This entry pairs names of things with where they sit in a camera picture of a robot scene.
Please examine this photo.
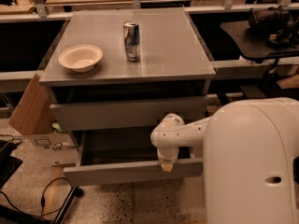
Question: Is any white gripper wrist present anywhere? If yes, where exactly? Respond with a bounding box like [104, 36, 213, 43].
[150, 113, 184, 172]

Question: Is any grey drawer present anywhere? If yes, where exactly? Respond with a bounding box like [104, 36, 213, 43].
[50, 96, 207, 131]
[64, 127, 203, 187]

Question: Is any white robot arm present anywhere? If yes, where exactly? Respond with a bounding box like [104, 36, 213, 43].
[150, 97, 299, 224]

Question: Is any grey top drawer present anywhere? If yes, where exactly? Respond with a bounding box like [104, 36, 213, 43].
[50, 96, 207, 131]

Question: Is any grey drawer cabinet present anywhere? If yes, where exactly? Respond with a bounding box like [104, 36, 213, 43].
[40, 8, 215, 186]

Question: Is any black office chair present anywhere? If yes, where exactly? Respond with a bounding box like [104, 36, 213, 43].
[208, 57, 299, 105]

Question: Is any white paper bowl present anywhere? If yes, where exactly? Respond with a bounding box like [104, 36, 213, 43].
[58, 45, 103, 73]

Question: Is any silver blue drink can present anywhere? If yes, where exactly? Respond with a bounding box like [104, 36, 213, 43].
[123, 21, 140, 62]

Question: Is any cardboard box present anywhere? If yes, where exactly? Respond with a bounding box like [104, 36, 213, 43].
[8, 74, 78, 165]

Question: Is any black side table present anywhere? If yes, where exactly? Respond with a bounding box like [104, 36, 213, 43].
[220, 21, 299, 61]

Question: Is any black equipment at left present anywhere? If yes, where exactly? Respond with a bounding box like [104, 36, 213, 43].
[0, 140, 22, 188]

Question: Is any black device on table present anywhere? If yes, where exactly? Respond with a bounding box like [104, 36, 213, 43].
[249, 6, 299, 48]

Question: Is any black cable on floor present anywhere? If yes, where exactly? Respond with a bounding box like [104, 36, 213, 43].
[0, 176, 75, 219]

